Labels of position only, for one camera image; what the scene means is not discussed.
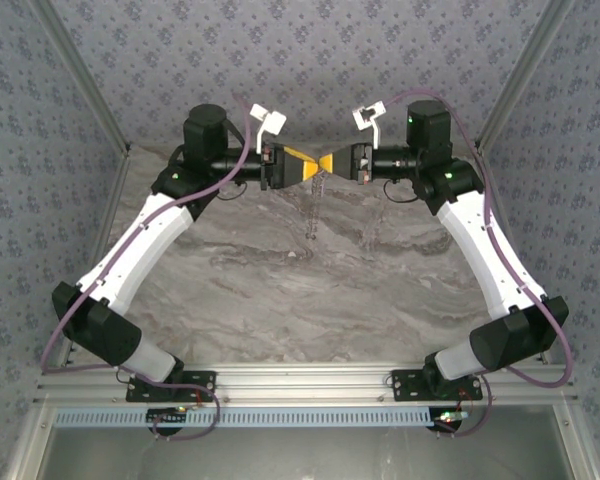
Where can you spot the metal keyring with small rings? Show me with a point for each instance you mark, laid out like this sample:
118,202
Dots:
312,232

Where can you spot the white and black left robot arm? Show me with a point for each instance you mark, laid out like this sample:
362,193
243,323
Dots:
130,250

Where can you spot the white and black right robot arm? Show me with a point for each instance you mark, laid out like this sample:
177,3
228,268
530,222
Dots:
485,250

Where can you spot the small black controller board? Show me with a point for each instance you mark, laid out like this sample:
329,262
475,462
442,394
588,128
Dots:
167,415
450,422

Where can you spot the grey metal shelf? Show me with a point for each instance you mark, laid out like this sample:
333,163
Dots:
300,455

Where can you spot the aluminium frame post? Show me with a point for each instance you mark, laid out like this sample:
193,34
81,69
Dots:
525,75
85,75

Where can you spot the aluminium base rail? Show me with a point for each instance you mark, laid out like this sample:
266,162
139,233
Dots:
300,385

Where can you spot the aluminium lower frame rail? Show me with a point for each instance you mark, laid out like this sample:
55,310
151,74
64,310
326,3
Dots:
577,445
27,445

